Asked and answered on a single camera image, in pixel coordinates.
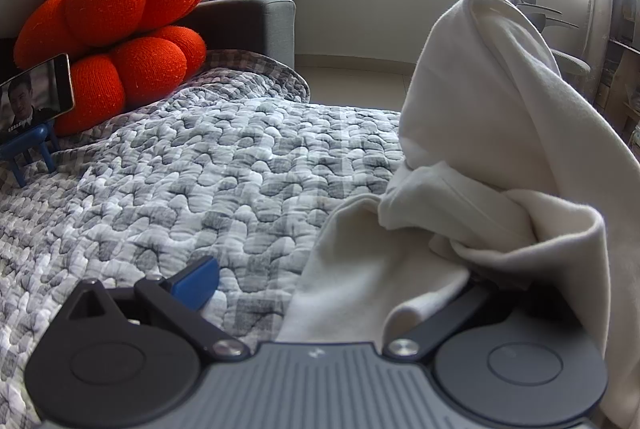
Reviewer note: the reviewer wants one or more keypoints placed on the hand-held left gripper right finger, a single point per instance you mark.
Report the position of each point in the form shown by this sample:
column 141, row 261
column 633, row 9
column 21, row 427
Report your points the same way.
column 450, row 309

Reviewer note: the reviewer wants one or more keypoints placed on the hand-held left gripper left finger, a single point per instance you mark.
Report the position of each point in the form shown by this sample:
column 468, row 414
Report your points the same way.
column 197, row 281

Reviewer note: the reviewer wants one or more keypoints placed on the white long-sleeve shirt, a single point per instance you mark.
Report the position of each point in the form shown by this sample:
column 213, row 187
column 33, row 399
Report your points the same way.
column 500, row 109

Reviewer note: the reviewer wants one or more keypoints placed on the grey quilted blanket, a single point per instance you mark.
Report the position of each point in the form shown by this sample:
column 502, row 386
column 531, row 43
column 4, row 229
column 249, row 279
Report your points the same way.
column 200, row 169

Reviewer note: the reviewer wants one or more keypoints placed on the blue phone stand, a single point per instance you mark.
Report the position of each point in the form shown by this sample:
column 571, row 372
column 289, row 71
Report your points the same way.
column 25, row 151

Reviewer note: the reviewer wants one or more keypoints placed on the smartphone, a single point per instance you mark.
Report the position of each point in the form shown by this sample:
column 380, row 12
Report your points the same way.
column 35, row 99

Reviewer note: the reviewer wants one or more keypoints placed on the grey sofa armrest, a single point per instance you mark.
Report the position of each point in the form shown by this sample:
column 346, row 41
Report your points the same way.
column 250, row 24

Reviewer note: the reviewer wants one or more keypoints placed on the orange knot cushion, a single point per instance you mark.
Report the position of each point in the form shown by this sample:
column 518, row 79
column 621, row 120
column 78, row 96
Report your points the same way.
column 110, row 9

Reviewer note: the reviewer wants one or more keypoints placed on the wooden shelf desk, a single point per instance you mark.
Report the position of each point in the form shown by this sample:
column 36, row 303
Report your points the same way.
column 622, row 59

